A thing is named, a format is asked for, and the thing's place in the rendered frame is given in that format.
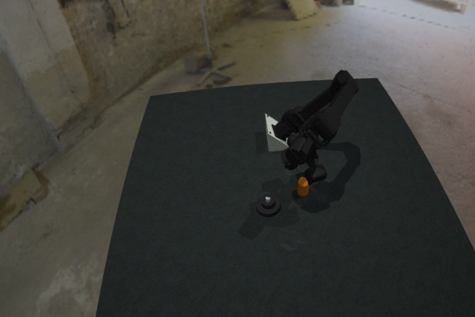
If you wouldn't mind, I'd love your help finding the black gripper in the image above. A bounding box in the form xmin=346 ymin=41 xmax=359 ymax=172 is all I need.
xmin=287 ymin=135 xmax=327 ymax=185

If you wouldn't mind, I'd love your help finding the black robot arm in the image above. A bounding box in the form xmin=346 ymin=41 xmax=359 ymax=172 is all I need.
xmin=272 ymin=70 xmax=359 ymax=170

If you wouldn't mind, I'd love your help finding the orange knob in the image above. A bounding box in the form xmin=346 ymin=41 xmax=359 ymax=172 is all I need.
xmin=297 ymin=177 xmax=309 ymax=197

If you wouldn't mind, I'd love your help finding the black round pedestal with silver shaft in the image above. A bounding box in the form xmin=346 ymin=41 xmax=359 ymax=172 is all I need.
xmin=256 ymin=194 xmax=281 ymax=218

